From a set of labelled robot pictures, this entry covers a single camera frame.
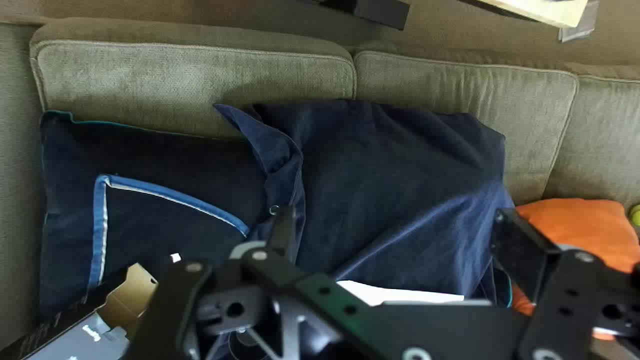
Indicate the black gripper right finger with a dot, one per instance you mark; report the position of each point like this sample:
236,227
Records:
572,292

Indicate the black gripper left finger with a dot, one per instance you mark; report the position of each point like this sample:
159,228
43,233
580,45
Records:
312,291

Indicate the white paper sheet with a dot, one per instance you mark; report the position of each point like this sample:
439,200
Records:
373,292

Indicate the orange pillow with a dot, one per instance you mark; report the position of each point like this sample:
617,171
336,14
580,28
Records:
587,227

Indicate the yellow-green ball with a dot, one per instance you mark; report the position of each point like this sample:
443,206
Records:
635,221

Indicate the navy blue garment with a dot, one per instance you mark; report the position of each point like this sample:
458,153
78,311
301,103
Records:
400,187

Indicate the open cardboard box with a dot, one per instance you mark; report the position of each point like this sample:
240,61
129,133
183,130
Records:
126,301

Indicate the navy pillow with blue stripe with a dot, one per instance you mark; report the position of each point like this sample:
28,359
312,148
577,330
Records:
132,160

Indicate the grey-beige fabric sofa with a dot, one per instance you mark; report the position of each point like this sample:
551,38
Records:
201,81

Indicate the black flat object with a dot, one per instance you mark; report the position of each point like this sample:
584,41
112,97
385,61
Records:
373,11

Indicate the cream book in plastic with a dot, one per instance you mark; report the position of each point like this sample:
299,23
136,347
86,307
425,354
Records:
540,9

